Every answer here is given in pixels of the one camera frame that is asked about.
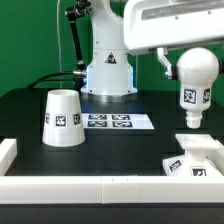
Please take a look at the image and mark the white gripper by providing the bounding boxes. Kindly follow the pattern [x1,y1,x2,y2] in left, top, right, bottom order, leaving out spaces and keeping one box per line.
[124,0,224,80]

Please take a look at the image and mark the white lamp bulb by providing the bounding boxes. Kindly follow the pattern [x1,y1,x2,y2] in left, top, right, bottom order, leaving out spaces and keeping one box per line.
[177,48,219,129]

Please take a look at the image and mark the white lamp base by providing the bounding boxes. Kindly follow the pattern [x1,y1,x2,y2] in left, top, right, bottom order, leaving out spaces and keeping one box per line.
[162,134,222,177]

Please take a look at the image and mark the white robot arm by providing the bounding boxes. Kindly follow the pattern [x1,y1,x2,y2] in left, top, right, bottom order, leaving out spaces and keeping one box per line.
[82,0,224,100]

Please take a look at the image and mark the white lamp shade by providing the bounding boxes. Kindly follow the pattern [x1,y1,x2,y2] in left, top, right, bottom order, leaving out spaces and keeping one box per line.
[42,89,85,147]

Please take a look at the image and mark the white marker sheet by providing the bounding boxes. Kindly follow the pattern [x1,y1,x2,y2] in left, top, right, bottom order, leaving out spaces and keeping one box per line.
[82,113,154,130]

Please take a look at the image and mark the black cable conduit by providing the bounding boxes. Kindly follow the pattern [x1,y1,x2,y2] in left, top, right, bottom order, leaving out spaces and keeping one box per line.
[27,0,92,90]

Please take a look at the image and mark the thin grey cable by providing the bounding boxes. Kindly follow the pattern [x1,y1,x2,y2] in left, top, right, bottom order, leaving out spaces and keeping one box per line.
[56,0,64,89]

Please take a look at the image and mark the white front rail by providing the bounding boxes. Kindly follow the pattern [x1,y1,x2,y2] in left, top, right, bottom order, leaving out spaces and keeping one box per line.
[0,176,224,204]

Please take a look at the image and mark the white left rail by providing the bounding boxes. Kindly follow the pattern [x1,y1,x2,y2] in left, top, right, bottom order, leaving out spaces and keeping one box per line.
[0,139,17,176]

